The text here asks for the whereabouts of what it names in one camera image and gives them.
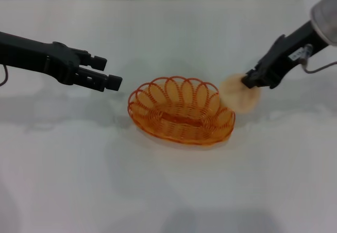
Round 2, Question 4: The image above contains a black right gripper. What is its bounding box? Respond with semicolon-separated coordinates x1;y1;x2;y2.
240;19;328;90

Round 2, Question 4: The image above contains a beige round bun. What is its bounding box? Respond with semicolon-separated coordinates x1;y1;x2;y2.
220;73;262;114

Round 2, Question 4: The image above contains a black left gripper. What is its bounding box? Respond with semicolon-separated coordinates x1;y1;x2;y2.
0;31;108;86

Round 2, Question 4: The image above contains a left arm dark cable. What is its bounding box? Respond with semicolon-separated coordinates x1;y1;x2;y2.
0;64;9;87

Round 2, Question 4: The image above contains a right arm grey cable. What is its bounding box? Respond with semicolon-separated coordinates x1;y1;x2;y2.
300;44;337;74

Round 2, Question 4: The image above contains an orange woven wire basket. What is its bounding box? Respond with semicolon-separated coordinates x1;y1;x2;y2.
127;76;236;148

